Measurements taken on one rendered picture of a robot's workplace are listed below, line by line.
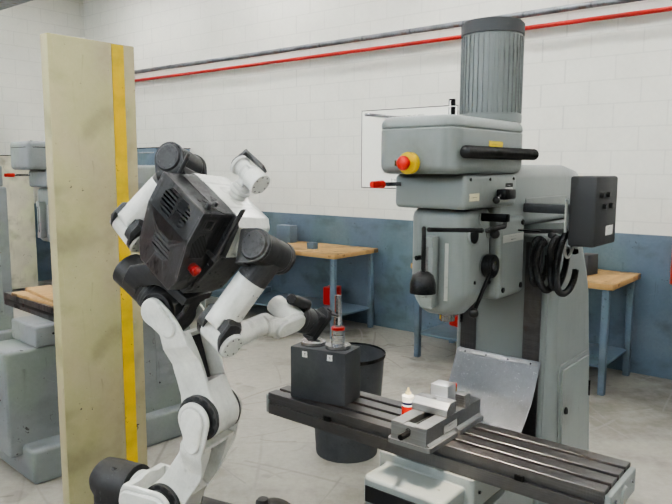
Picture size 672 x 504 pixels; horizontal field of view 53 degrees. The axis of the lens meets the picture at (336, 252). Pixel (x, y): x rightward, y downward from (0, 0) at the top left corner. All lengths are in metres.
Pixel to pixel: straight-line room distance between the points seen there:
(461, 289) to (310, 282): 6.15
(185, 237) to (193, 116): 7.73
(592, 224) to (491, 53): 0.61
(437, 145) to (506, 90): 0.45
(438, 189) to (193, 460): 1.09
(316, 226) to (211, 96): 2.46
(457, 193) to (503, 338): 0.73
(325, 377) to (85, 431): 1.39
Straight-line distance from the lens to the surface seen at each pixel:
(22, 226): 10.18
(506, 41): 2.23
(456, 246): 1.97
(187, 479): 2.24
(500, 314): 2.44
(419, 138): 1.86
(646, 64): 6.26
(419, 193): 1.97
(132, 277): 2.17
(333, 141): 7.75
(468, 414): 2.23
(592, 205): 2.10
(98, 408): 3.37
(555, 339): 2.43
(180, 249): 1.87
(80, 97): 3.18
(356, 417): 2.27
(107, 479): 2.46
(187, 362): 2.10
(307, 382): 2.40
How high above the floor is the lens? 1.75
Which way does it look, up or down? 7 degrees down
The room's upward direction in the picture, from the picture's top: straight up
